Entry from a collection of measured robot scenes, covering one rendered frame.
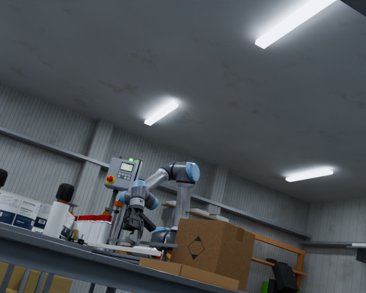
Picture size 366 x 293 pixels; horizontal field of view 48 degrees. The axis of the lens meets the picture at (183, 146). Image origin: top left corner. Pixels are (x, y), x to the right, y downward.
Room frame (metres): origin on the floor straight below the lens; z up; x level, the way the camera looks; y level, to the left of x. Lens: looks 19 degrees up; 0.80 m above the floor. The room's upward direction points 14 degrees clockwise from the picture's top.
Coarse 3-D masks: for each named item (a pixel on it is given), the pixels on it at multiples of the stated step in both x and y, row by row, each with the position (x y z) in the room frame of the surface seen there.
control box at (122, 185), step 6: (114, 162) 2.56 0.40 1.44; (120, 162) 2.56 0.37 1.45; (132, 162) 2.55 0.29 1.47; (114, 168) 2.56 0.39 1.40; (108, 174) 2.56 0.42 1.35; (114, 174) 2.56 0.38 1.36; (132, 174) 2.55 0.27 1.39; (114, 180) 2.55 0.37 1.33; (120, 180) 2.55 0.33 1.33; (126, 180) 2.55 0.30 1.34; (108, 186) 2.58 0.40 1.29; (114, 186) 2.56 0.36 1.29; (120, 186) 2.55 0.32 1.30; (126, 186) 2.55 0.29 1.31
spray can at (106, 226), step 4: (108, 216) 2.37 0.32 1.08; (112, 216) 2.39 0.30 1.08; (108, 220) 2.37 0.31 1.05; (104, 224) 2.37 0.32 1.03; (108, 224) 2.37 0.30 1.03; (104, 228) 2.36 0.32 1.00; (108, 228) 2.37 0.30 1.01; (100, 232) 2.38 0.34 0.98; (104, 232) 2.36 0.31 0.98; (108, 232) 2.37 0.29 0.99; (100, 236) 2.37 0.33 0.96; (104, 236) 2.36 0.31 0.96; (108, 236) 2.39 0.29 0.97; (100, 240) 2.37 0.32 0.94; (104, 240) 2.37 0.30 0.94; (96, 248) 2.37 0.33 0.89; (100, 248) 2.36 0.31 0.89; (104, 248) 2.38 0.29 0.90
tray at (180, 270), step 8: (144, 264) 1.63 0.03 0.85; (152, 264) 1.57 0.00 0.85; (160, 264) 1.52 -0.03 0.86; (168, 264) 1.48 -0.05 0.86; (176, 264) 1.44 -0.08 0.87; (168, 272) 1.47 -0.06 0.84; (176, 272) 1.43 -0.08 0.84; (184, 272) 1.41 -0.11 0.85; (192, 272) 1.43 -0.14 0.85; (200, 272) 1.45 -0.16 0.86; (208, 272) 1.46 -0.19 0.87; (200, 280) 1.45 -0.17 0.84; (208, 280) 1.47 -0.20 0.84; (216, 280) 1.48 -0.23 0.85; (224, 280) 1.50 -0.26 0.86; (232, 280) 1.52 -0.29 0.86; (232, 288) 1.52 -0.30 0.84
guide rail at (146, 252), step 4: (84, 244) 2.48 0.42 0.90; (88, 244) 2.43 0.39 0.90; (92, 244) 2.37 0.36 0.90; (96, 244) 2.32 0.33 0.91; (100, 244) 2.28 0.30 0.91; (104, 244) 2.23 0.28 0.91; (108, 248) 2.17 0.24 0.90; (112, 248) 2.13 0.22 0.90; (116, 248) 2.09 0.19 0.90; (120, 248) 2.05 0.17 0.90; (124, 248) 2.01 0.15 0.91; (128, 248) 1.97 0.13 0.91; (132, 248) 1.94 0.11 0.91; (136, 248) 1.91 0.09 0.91; (136, 252) 1.90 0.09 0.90; (140, 252) 1.87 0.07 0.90; (144, 252) 1.83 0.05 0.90; (148, 252) 1.80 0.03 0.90; (152, 252) 1.77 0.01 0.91; (156, 252) 1.74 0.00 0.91; (160, 252) 1.73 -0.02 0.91
